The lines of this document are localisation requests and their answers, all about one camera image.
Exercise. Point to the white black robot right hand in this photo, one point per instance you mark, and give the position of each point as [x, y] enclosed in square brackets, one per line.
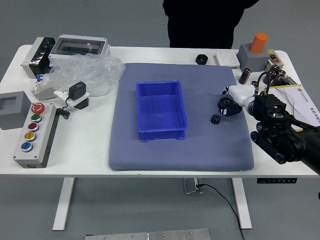
[243, 93]

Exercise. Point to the big black gear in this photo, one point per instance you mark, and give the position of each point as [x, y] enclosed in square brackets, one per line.
[224, 102]

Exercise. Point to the small black gear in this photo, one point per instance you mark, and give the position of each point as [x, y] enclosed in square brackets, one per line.
[215, 119]

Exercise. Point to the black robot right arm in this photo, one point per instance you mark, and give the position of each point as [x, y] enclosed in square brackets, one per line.
[275, 111]

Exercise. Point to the yellow white cardboard box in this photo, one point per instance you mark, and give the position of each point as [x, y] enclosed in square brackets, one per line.
[295, 97]

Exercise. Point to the black hex nut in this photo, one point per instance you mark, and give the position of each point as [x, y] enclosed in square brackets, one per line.
[202, 59]

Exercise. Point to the blue plastic box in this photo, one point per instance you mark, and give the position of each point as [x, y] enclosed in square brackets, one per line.
[160, 110]

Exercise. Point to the grey under-table control box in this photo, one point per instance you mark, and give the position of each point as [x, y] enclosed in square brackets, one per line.
[190, 186]

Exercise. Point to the grey box with transparent cover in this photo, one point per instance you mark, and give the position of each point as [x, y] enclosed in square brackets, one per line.
[75, 46]

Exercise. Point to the grey box with black face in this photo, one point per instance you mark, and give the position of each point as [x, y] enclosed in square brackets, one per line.
[37, 57]

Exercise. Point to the grey five-button control box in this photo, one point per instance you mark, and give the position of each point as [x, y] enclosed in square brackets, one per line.
[37, 140]

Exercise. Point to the dark brown capacitor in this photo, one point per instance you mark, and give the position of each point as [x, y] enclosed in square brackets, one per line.
[271, 74]
[278, 81]
[245, 75]
[275, 67]
[281, 73]

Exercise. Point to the grey block with round hole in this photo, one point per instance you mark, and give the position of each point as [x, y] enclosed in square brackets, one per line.
[252, 61]

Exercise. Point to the small black component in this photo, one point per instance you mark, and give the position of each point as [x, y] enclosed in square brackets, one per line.
[290, 80]

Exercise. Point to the orange cylinder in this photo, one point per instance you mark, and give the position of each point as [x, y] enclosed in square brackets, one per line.
[258, 42]

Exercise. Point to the grey-blue mat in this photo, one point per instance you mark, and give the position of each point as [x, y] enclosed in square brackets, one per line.
[200, 155]

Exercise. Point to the person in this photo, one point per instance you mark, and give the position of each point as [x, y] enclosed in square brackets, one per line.
[205, 25]

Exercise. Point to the black table control panel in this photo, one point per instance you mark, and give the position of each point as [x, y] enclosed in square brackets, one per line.
[277, 180]

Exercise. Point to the white table leg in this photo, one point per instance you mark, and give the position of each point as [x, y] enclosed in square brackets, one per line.
[242, 202]
[63, 202]

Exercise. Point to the clear plastic bag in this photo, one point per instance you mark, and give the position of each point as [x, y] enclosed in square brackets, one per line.
[87, 70]

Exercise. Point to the black power adapter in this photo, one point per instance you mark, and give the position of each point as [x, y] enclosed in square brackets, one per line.
[77, 89]

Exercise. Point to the silver metal plate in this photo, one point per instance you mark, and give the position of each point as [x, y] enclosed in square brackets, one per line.
[147, 235]

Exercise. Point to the white circuit breaker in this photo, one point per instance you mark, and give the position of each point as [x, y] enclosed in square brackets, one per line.
[41, 93]

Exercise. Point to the grey block with square hole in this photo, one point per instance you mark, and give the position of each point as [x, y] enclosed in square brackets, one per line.
[22, 117]

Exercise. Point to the white wall switch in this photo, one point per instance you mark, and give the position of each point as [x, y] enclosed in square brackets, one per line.
[227, 59]

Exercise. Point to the grey red-button switch box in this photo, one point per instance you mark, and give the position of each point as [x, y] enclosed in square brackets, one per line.
[273, 58]

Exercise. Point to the white socket bracket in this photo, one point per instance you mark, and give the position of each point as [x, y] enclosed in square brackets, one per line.
[72, 102]

